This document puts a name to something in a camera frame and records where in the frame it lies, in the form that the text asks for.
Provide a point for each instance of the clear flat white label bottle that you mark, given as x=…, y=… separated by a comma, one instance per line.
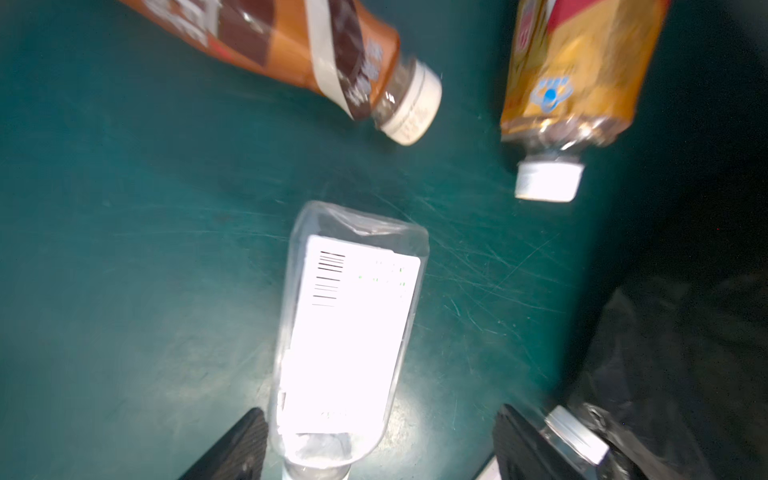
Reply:
x=582, y=449

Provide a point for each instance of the brown label bottle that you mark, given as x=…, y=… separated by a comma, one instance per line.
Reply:
x=337, y=49

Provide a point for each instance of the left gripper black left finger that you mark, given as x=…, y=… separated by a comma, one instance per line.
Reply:
x=238, y=455

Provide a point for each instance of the black bin bag bin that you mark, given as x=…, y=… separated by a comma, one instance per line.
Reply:
x=675, y=377

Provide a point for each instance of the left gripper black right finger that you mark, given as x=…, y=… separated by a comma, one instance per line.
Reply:
x=522, y=453

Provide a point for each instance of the small clear white label bottle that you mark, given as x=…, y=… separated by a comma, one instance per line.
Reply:
x=352, y=286

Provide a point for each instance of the brown tea bottle back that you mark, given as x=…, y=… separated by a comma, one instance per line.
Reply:
x=575, y=74

